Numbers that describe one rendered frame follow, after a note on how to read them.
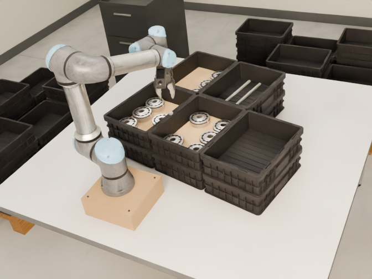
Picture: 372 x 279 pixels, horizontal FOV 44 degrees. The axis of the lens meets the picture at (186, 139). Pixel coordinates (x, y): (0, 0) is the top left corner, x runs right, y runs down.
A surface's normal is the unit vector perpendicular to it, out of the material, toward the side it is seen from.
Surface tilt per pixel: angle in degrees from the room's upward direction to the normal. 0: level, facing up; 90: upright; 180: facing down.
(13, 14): 90
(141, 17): 90
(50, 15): 90
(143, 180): 2
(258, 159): 0
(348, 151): 0
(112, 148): 10
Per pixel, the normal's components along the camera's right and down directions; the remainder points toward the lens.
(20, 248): -0.10, -0.80
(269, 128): -0.61, 0.52
